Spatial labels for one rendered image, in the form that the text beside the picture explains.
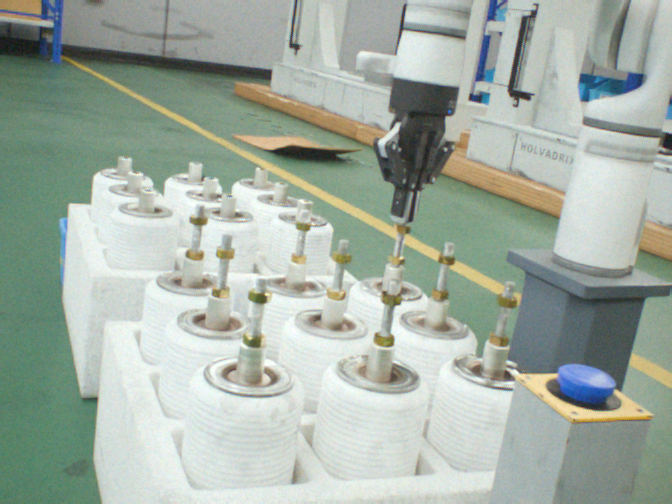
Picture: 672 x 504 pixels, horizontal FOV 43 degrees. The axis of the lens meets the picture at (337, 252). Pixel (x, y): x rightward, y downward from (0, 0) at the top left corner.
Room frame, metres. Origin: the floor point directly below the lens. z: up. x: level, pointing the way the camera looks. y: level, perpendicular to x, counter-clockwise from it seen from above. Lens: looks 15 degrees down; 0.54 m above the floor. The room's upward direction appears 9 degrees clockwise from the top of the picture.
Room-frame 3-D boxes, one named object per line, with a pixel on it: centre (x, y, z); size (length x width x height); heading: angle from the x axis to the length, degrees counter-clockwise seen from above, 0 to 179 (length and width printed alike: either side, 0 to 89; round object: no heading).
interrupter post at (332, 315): (0.80, -0.01, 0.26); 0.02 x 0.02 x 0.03
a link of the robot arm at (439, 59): (0.97, -0.05, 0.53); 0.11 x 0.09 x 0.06; 50
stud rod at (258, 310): (0.65, 0.06, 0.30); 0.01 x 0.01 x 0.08; 74
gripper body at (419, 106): (0.95, -0.07, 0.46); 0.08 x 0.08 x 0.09
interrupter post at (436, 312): (0.85, -0.11, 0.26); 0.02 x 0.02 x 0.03
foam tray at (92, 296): (1.31, 0.21, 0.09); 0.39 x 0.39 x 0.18; 23
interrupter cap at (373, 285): (0.95, -0.07, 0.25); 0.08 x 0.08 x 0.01
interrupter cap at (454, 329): (0.85, -0.11, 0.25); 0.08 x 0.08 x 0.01
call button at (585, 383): (0.56, -0.19, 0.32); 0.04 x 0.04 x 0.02
